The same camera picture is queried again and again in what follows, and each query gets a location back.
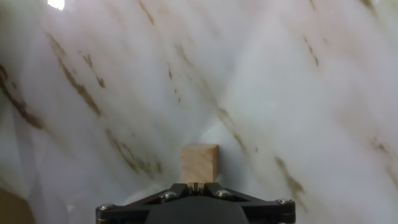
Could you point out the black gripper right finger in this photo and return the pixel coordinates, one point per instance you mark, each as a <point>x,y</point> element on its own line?
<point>267,213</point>

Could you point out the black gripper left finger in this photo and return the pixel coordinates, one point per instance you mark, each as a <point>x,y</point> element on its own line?
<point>124,213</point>

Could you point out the small wooden cube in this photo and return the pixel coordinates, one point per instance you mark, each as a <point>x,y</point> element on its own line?
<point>199,163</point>

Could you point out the white marble pattern mat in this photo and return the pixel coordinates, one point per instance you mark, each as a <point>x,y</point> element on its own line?
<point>199,77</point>

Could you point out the wooden picture frame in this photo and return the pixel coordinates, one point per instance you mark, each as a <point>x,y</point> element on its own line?
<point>14,208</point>

